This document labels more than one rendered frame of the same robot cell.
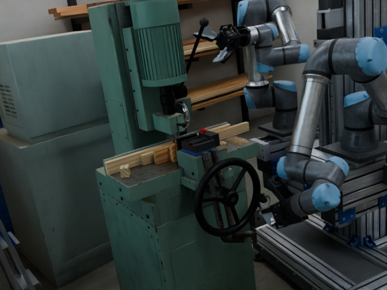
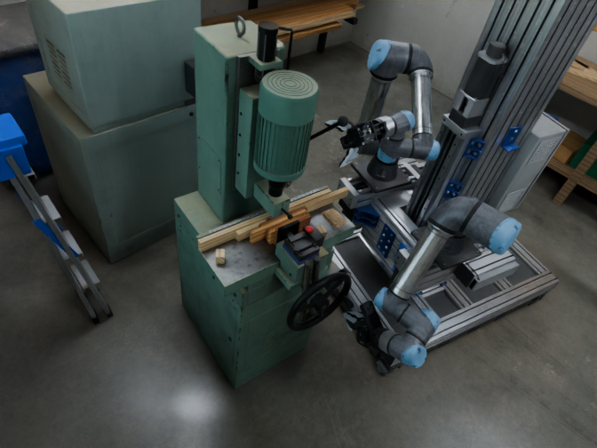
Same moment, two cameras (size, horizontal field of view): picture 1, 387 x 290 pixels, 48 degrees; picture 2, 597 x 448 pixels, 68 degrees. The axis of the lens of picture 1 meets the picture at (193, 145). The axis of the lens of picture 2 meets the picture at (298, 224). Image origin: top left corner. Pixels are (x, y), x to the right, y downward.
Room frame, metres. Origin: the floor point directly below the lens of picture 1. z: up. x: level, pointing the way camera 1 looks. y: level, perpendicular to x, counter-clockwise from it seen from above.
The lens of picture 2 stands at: (0.49, 0.24, 2.15)
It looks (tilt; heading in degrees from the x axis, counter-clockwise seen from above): 45 degrees down; 347
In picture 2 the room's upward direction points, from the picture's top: 11 degrees clockwise
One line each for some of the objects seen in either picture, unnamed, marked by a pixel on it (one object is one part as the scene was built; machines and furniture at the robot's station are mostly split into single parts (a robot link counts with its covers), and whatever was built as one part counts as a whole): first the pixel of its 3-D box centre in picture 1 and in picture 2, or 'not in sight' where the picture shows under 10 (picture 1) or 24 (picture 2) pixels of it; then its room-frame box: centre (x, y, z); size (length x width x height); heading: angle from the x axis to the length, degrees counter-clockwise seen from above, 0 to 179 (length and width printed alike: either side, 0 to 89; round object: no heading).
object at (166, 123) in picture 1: (169, 123); (271, 198); (1.71, 0.09, 1.03); 0.14 x 0.07 x 0.09; 31
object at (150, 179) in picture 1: (191, 166); (286, 248); (1.60, 0.02, 0.87); 0.61 x 0.30 x 0.06; 121
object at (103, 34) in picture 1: (133, 86); (234, 130); (1.94, 0.23, 1.16); 0.22 x 0.22 x 0.72; 31
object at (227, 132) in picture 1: (198, 141); (296, 212); (1.75, -0.02, 0.92); 0.54 x 0.02 x 0.04; 121
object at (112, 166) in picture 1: (173, 147); (269, 217); (1.71, 0.08, 0.93); 0.60 x 0.02 x 0.05; 121
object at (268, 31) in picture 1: (262, 34); (397, 124); (1.81, -0.34, 1.32); 0.11 x 0.08 x 0.09; 121
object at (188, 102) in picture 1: (180, 111); not in sight; (1.93, 0.04, 1.02); 0.09 x 0.07 x 0.12; 121
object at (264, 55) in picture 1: (268, 58); (394, 147); (1.81, -0.36, 1.22); 0.11 x 0.08 x 0.11; 86
